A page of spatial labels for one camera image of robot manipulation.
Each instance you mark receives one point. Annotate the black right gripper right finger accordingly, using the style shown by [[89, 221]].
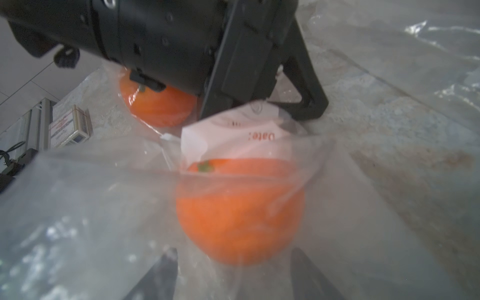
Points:
[[308, 282]]

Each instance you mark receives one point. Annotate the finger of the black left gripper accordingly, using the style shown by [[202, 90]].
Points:
[[298, 68]]

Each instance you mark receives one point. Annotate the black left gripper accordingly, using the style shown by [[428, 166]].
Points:
[[219, 51]]

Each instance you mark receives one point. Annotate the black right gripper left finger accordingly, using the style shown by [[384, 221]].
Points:
[[159, 283]]

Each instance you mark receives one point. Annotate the orange fruit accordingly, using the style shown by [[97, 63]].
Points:
[[168, 108], [240, 211]]

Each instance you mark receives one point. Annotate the clear zip-top bag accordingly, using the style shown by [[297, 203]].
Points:
[[428, 49], [377, 200]]

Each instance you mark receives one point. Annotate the aluminium mounting rail frame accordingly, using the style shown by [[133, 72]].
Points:
[[27, 137]]

